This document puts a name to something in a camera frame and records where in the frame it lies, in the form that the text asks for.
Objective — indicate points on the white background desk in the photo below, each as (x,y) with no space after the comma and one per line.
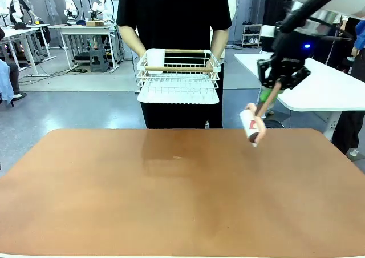
(25,31)
(82,29)

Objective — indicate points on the seated bystander light blue shirt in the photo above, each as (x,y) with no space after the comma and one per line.
(5,81)

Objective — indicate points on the white ribbed drip tray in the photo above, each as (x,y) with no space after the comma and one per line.
(176,99)

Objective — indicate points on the black bag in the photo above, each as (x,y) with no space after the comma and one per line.
(21,26)

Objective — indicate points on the white shoe rack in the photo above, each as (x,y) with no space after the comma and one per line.
(251,34)

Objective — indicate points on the person's right hand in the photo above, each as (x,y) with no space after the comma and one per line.
(142,54)

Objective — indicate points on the person's right forearm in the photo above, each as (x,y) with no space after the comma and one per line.
(129,38)

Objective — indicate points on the person in black t-shirt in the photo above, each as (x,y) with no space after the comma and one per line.
(174,18)

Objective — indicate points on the white rounded side table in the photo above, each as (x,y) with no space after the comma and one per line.
(319,89)

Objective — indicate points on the pink lint roller wooden stick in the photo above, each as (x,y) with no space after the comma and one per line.
(249,124)

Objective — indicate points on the bystander in white shirt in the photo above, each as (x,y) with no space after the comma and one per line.
(15,7)

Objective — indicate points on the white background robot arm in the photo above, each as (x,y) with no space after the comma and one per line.
(104,4)
(69,4)

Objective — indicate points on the grey plastic step stool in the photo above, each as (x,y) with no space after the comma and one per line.
(98,61)

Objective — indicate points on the bystander in bright blue top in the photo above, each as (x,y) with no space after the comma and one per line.
(360,35)

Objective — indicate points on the black round stand base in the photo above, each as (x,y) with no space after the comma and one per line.
(275,124)

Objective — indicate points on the black hanging coat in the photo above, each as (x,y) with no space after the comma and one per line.
(275,4)

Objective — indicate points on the flat cardboard box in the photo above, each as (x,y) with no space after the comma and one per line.
(95,23)

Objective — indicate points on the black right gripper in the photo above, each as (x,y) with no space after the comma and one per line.
(285,68)

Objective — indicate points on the person's left forearm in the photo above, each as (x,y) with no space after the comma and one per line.
(220,41)

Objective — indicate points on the person's left hand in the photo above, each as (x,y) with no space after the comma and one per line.
(219,59)

